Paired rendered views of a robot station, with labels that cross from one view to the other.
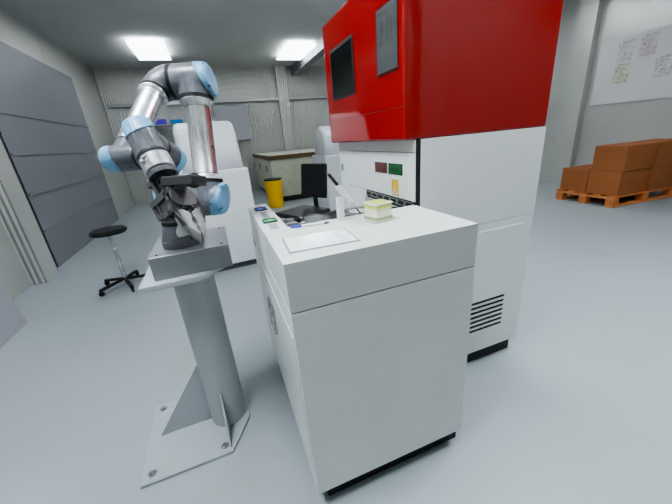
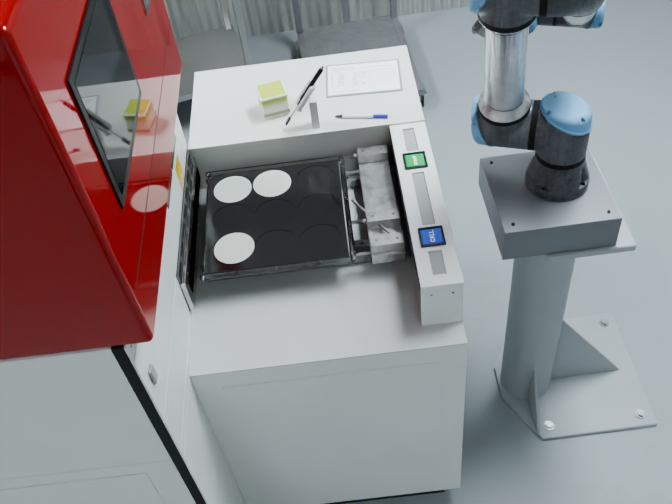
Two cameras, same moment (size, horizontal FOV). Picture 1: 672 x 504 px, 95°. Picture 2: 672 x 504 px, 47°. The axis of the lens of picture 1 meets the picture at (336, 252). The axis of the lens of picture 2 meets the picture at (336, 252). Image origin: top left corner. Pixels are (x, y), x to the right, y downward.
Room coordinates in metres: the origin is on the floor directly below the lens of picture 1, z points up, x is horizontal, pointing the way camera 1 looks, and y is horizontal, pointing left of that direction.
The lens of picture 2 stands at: (2.62, 0.55, 2.24)
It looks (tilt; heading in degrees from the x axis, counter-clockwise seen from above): 48 degrees down; 201
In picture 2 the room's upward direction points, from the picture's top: 8 degrees counter-clockwise
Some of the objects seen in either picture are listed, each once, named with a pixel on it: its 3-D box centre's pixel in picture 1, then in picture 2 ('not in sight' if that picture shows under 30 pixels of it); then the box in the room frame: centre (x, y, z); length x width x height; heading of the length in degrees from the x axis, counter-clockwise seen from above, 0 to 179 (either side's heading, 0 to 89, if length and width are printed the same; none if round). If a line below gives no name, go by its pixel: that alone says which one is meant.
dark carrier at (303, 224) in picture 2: (347, 218); (275, 214); (1.38, -0.07, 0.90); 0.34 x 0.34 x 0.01; 19
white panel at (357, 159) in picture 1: (371, 181); (168, 248); (1.64, -0.22, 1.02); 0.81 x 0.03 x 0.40; 19
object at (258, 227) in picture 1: (267, 230); (423, 216); (1.33, 0.30, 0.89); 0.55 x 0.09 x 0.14; 19
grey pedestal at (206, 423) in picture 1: (187, 354); (572, 301); (1.14, 0.70, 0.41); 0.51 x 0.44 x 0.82; 110
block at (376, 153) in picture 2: not in sight; (372, 153); (1.12, 0.12, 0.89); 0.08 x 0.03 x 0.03; 109
